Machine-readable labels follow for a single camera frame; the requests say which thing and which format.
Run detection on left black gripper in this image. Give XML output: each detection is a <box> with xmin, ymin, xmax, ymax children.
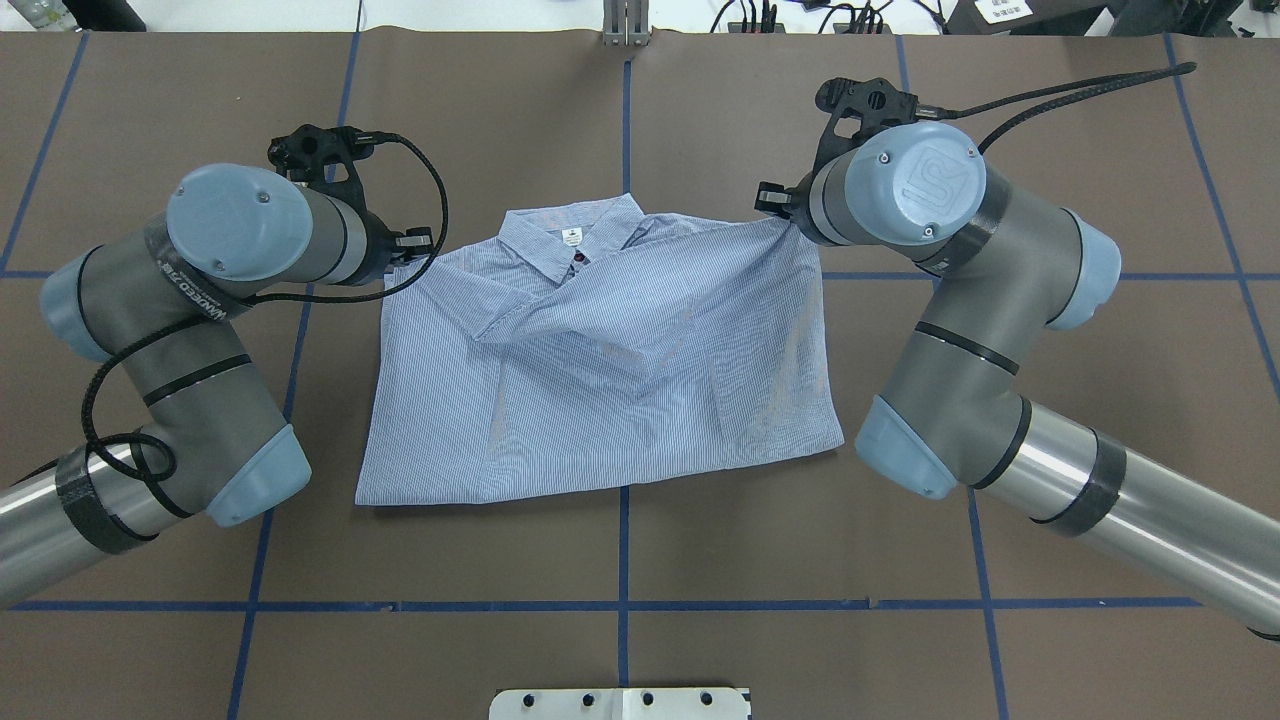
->
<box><xmin>380</xmin><ymin>225</ymin><xmax>436</xmax><ymax>269</ymax></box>

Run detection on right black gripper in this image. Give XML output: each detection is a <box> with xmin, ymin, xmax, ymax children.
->
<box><xmin>754</xmin><ymin>179</ymin><xmax>813</xmax><ymax>223</ymax></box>

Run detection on light blue striped shirt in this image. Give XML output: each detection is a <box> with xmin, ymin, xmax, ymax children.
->
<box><xmin>355</xmin><ymin>195</ymin><xmax>844</xmax><ymax>507</ymax></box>

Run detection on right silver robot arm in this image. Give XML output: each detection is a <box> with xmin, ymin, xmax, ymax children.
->
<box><xmin>755</xmin><ymin>122</ymin><xmax>1279</xmax><ymax>642</ymax></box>

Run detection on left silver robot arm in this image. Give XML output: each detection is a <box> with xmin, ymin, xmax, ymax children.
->
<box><xmin>3</xmin><ymin>163</ymin><xmax>438</xmax><ymax>609</ymax></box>

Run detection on black label printer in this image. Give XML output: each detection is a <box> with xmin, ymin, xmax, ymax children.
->
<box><xmin>943</xmin><ymin>1</ymin><xmax>1129</xmax><ymax>36</ymax></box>

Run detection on clear patterned bottle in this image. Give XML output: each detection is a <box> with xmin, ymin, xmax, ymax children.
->
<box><xmin>6</xmin><ymin>0</ymin><xmax>82</xmax><ymax>33</ymax></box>

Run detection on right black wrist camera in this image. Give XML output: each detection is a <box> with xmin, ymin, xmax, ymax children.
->
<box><xmin>814</xmin><ymin>78</ymin><xmax>941</xmax><ymax>155</ymax></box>

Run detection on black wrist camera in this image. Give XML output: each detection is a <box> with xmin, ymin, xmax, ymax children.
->
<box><xmin>814</xmin><ymin>78</ymin><xmax>941</xmax><ymax>155</ymax></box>
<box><xmin>268</xmin><ymin>124</ymin><xmax>376</xmax><ymax>208</ymax></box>

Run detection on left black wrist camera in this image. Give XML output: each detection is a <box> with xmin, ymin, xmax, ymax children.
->
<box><xmin>268</xmin><ymin>124</ymin><xmax>376</xmax><ymax>208</ymax></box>

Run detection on aluminium frame post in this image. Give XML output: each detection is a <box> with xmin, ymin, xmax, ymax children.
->
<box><xmin>602</xmin><ymin>0</ymin><xmax>652</xmax><ymax>47</ymax></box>

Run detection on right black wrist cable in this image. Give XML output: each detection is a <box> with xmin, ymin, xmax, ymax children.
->
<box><xmin>920</xmin><ymin>61</ymin><xmax>1199</xmax><ymax>155</ymax></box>

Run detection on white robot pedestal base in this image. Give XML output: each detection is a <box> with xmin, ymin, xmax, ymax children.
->
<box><xmin>488</xmin><ymin>687</ymin><xmax>754</xmax><ymax>719</ymax></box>

